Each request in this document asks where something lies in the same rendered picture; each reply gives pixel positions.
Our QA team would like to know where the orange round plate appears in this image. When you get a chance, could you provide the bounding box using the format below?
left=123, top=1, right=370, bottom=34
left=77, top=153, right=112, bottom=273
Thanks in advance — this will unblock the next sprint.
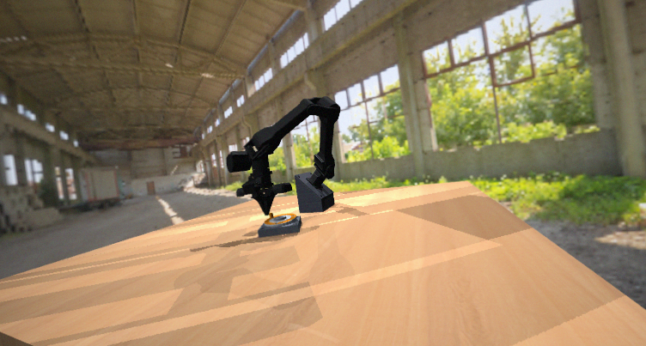
left=264, top=213, right=297, bottom=228

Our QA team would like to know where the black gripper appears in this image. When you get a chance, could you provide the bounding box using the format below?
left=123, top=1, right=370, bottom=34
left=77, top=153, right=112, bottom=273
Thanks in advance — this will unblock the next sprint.
left=236, top=168, right=292, bottom=216

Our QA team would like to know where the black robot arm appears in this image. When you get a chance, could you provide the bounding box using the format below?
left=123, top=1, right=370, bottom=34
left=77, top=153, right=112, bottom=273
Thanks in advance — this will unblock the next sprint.
left=227, top=96, right=340, bottom=195

